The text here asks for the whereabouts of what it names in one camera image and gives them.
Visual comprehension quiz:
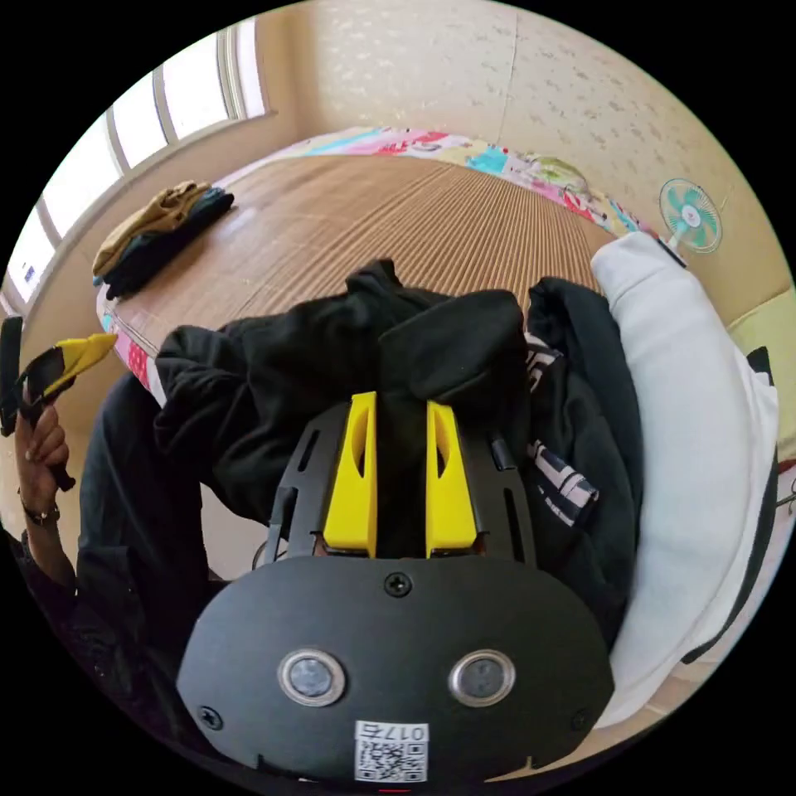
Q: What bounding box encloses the window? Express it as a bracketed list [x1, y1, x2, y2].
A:
[4, 17, 278, 307]

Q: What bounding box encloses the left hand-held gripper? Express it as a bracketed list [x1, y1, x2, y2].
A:
[17, 332, 119, 493]

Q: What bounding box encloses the white and black clothes pile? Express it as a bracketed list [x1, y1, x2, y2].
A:
[525, 231, 782, 730]

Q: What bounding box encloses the black long sleeve shirt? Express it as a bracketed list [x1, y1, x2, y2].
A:
[152, 258, 533, 560]

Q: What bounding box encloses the green standing fan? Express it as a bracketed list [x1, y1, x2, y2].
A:
[658, 177, 725, 264]

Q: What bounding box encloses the tan and dark clothes pile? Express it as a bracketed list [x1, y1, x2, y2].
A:
[91, 180, 236, 301]

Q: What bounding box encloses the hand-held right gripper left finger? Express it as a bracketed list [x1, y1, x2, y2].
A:
[323, 391, 379, 558]

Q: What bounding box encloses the person's left forearm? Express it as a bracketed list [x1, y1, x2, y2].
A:
[0, 502, 80, 593]

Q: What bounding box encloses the person's left hand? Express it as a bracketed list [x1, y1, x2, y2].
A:
[14, 402, 70, 515]

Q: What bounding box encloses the bed with woven mat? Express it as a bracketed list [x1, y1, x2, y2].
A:
[95, 126, 662, 409]

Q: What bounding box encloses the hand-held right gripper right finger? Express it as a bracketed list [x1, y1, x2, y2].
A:
[425, 400, 488, 558]

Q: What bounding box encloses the person's body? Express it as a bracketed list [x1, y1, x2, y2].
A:
[4, 371, 289, 769]

